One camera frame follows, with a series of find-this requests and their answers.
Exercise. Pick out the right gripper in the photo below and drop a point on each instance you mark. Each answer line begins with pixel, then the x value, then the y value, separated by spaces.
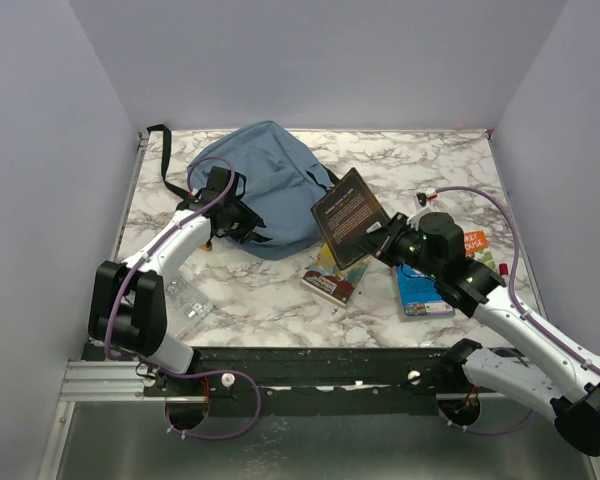
pixel 384 248

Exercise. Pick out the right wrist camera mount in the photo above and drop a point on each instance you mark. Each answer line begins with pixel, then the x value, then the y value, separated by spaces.
pixel 425 203

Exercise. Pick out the clear plastic box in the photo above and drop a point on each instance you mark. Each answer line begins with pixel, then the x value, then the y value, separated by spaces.
pixel 186 306

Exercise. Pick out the dark Three Days book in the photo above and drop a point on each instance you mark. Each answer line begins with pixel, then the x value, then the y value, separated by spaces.
pixel 348 211

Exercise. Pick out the blue paperback book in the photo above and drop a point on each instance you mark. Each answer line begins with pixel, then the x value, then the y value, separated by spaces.
pixel 418 296

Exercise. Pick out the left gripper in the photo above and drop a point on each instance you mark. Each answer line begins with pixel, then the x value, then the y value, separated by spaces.
pixel 251 220

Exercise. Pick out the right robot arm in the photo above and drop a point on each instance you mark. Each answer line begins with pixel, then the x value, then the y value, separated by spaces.
pixel 563 382

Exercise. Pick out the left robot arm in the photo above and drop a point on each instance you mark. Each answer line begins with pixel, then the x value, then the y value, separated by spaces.
pixel 128 308

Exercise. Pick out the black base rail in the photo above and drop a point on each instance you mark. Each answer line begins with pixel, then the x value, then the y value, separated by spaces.
pixel 232 382

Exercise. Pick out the blue backpack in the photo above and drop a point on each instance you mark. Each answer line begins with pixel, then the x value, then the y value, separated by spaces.
pixel 284 180

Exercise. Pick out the yellow Brideshead Revisited book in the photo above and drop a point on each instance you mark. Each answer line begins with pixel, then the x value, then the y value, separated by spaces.
pixel 324 278

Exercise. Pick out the orange Treehouse book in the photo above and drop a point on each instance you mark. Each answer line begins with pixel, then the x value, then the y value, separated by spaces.
pixel 477 247

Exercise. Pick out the aluminium frame rail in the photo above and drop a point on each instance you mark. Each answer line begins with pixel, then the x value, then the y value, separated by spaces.
pixel 147 208

